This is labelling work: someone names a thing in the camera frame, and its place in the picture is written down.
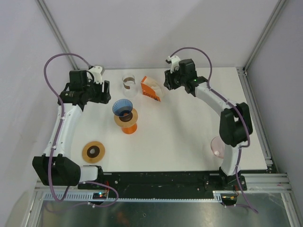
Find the blue glass dripper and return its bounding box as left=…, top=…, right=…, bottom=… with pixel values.
left=112, top=99, right=133, bottom=117

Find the white cable duct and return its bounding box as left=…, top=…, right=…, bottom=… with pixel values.
left=42, top=190, right=250, bottom=203

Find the orange glass carafe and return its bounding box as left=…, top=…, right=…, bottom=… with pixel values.
left=121, top=124, right=137, bottom=134

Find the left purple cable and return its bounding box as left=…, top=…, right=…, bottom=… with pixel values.
left=44, top=53, right=119, bottom=212

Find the wooden dripper stand ring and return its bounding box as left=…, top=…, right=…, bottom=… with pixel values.
left=114, top=107, right=140, bottom=128

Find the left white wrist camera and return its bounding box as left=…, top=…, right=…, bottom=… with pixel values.
left=89, top=65, right=104, bottom=84

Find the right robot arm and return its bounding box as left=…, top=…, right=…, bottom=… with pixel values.
left=164, top=55, right=253, bottom=190

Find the aluminium frame post left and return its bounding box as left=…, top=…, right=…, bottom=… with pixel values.
left=35, top=0, right=79, bottom=71

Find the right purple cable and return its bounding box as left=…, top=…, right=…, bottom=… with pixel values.
left=169, top=46, right=258, bottom=213

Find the aluminium frame post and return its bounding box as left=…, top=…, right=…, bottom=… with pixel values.
left=242, top=0, right=289, bottom=75
left=35, top=0, right=79, bottom=71

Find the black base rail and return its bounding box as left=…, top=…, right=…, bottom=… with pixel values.
left=77, top=170, right=247, bottom=200

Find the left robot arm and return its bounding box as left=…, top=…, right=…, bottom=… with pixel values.
left=32, top=66, right=111, bottom=189

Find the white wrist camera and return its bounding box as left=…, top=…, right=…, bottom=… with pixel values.
left=89, top=65, right=104, bottom=84
left=166, top=55, right=181, bottom=73

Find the purple cable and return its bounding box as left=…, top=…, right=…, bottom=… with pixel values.
left=169, top=46, right=258, bottom=213
left=44, top=53, right=119, bottom=212

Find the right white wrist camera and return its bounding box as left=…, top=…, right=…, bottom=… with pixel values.
left=166, top=55, right=181, bottom=73

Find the orange coffee filter box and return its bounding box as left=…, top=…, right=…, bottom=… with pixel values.
left=141, top=76, right=164, bottom=102

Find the aluminium frame post right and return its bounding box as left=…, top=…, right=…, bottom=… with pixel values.
left=242, top=0, right=289, bottom=75

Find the clear glass carafe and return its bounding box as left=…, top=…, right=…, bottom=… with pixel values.
left=122, top=74, right=138, bottom=98

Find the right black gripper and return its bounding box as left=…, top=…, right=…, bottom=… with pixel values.
left=163, top=66, right=187, bottom=91

